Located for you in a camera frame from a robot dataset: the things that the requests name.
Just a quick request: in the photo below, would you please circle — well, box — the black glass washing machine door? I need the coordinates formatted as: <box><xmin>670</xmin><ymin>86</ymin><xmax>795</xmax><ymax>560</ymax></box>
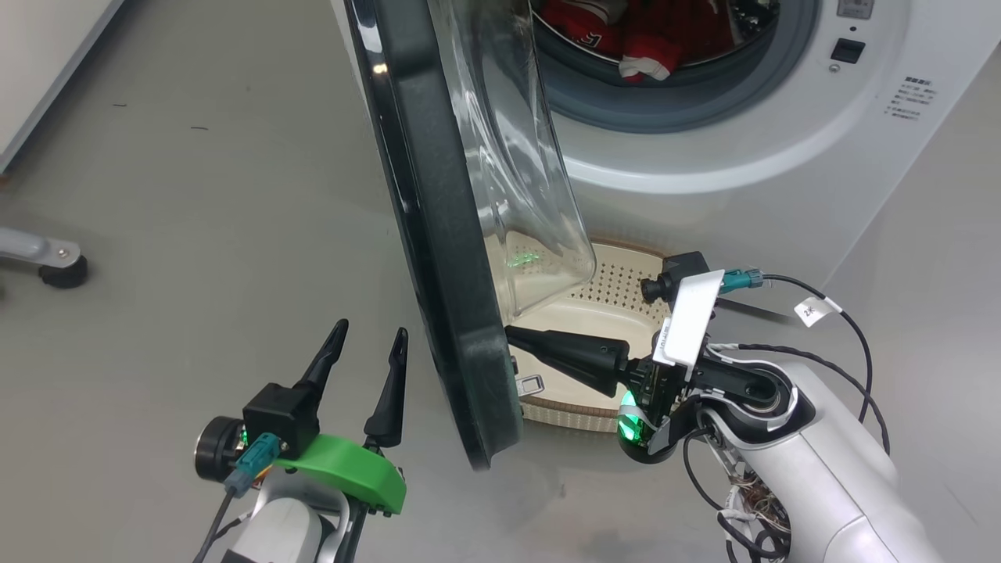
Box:
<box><xmin>342</xmin><ymin>0</ymin><xmax>597</xmax><ymax>472</ymax></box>

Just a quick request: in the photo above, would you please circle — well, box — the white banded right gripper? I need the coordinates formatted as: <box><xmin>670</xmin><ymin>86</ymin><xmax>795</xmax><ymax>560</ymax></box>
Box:
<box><xmin>505</xmin><ymin>270</ymin><xmax>726</xmax><ymax>464</ymax></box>

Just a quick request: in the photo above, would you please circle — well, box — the white cabinet panel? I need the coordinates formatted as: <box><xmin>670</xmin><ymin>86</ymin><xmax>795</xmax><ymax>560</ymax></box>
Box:
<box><xmin>0</xmin><ymin>0</ymin><xmax>126</xmax><ymax>173</ymax></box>

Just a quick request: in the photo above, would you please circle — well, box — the white front-load washing machine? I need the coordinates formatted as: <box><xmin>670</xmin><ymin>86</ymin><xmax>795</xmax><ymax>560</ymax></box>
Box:
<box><xmin>332</xmin><ymin>0</ymin><xmax>1001</xmax><ymax>314</ymax></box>

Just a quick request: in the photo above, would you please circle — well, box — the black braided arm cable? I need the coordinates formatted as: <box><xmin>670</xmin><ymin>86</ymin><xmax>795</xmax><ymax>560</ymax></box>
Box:
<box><xmin>708</xmin><ymin>342</ymin><xmax>892</xmax><ymax>456</ymax></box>

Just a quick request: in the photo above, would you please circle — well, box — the grey metal leg with caster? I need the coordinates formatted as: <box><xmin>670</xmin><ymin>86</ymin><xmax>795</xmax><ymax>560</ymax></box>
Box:
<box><xmin>0</xmin><ymin>227</ymin><xmax>88</xmax><ymax>289</ymax></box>

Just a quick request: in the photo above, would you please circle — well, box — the red garment with white cuff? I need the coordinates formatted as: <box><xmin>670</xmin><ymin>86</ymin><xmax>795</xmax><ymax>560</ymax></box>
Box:
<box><xmin>622</xmin><ymin>0</ymin><xmax>737</xmax><ymax>84</ymax></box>

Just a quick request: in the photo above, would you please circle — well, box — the cream perforated laundry basket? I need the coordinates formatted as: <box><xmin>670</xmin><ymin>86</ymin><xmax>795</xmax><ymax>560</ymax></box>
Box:
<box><xmin>500</xmin><ymin>238</ymin><xmax>683</xmax><ymax>433</ymax></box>

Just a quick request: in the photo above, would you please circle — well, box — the black cable with teal plug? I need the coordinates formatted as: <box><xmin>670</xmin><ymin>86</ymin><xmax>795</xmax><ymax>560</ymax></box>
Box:
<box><xmin>719</xmin><ymin>267</ymin><xmax>875</xmax><ymax>427</ymax></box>
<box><xmin>192</xmin><ymin>432</ymin><xmax>282</xmax><ymax>563</ymax></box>

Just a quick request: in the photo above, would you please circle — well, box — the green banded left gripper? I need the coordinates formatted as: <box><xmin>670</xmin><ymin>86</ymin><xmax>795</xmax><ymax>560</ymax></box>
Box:
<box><xmin>194</xmin><ymin>318</ymin><xmax>410</xmax><ymax>516</ymax></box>

